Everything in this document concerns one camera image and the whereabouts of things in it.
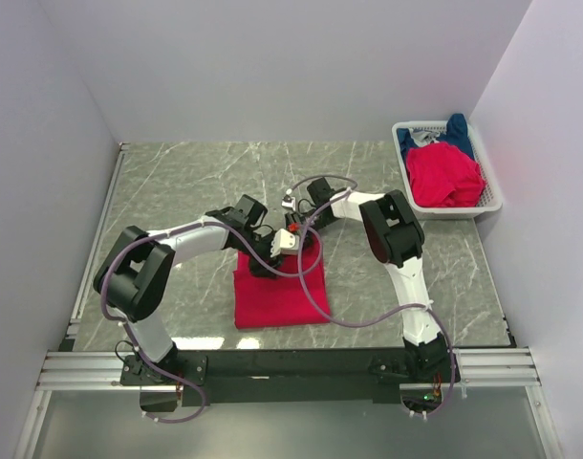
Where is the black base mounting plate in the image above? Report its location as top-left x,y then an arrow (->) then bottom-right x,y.
119,347 -> 462,407

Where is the blue t shirt in basket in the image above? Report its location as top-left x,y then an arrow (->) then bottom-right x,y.
394,113 -> 475,162

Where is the red t shirt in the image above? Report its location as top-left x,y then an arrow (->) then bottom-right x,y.
405,142 -> 486,208
233,235 -> 331,330

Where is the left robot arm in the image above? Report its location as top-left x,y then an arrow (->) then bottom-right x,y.
94,194 -> 283,384

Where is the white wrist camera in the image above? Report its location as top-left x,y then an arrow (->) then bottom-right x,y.
270,229 -> 300,257
281,188 -> 297,211

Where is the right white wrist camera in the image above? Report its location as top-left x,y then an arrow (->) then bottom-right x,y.
281,188 -> 297,211

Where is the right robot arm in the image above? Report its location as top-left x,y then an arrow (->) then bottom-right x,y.
282,174 -> 457,384

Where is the white plastic laundry basket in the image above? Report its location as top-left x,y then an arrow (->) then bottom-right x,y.
391,120 -> 503,220

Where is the red t shirt in basket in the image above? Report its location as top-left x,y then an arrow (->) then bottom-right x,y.
405,142 -> 486,208

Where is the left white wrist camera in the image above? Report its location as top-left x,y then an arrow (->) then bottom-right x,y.
270,229 -> 300,257

